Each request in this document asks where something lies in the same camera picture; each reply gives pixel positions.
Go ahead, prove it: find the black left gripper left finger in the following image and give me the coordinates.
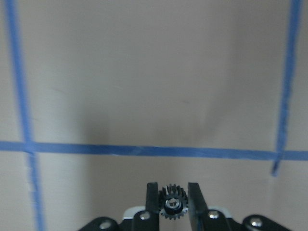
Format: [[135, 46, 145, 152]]
[[145, 182, 159, 231]]

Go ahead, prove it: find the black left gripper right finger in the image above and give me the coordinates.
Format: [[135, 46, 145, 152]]
[[188, 182, 208, 231]]

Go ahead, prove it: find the small black bearing gear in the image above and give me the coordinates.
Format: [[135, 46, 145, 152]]
[[158, 184, 188, 220]]

